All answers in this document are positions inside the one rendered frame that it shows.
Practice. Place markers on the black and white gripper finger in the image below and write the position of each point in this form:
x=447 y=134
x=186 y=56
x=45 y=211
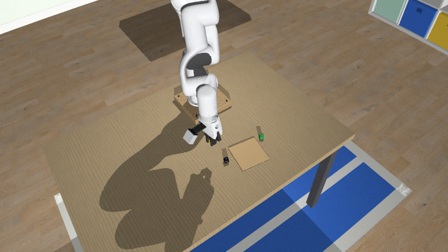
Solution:
x=207 y=137
x=214 y=141

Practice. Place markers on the tan flat mat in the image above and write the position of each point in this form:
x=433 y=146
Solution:
x=248 y=153

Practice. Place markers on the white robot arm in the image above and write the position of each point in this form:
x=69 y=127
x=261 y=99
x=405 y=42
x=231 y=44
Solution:
x=198 y=19

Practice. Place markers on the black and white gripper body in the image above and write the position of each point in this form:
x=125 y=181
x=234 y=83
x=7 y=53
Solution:
x=212 y=127

